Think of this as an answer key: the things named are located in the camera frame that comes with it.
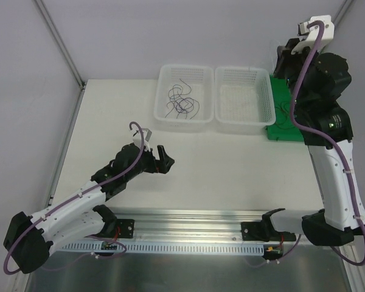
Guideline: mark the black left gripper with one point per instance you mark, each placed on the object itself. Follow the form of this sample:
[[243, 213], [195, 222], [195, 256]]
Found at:
[[157, 162]]

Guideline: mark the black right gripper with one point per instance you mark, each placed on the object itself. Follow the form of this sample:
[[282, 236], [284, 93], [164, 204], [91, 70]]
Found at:
[[283, 61]]

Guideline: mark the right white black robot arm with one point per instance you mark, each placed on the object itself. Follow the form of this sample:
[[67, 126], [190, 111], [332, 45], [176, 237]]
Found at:
[[316, 107]]

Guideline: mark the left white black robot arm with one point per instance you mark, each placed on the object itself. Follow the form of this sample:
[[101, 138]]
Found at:
[[31, 239]]

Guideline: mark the green plastic tray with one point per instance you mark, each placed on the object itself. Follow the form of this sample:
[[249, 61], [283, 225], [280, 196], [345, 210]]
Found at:
[[282, 129]]

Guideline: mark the left white perforated basket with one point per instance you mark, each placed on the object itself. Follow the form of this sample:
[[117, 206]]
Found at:
[[184, 99]]

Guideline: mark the white perforated basket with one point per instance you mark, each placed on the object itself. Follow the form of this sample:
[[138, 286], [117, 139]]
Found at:
[[243, 100], [184, 99]]

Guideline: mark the right white perforated basket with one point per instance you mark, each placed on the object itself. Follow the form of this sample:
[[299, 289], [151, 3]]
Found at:
[[243, 100]]

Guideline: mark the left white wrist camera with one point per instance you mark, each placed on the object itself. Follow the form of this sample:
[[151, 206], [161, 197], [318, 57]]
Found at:
[[143, 139]]

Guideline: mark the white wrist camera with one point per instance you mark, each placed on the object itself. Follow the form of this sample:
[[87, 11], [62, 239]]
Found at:
[[143, 139], [309, 35]]

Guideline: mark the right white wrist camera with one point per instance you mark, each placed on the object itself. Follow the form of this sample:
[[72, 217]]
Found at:
[[309, 35]]

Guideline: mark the aluminium table edge rail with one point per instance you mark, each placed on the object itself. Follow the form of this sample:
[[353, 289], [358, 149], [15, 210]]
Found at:
[[157, 225]]

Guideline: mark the aluminium frame post right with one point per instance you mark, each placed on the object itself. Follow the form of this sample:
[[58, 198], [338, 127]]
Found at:
[[341, 14]]

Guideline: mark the aluminium frame post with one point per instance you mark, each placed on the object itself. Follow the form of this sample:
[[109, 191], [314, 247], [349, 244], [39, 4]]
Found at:
[[341, 14], [56, 36]]

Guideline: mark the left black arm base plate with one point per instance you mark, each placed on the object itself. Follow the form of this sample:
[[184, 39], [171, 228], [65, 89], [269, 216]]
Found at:
[[124, 228]]

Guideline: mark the white slotted cable duct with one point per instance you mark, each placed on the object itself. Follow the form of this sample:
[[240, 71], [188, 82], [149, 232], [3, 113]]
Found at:
[[234, 249]]

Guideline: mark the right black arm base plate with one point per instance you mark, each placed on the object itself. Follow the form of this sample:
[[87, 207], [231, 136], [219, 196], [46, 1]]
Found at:
[[251, 231]]

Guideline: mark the aluminium frame post left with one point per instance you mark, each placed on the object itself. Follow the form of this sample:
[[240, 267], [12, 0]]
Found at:
[[56, 36]]

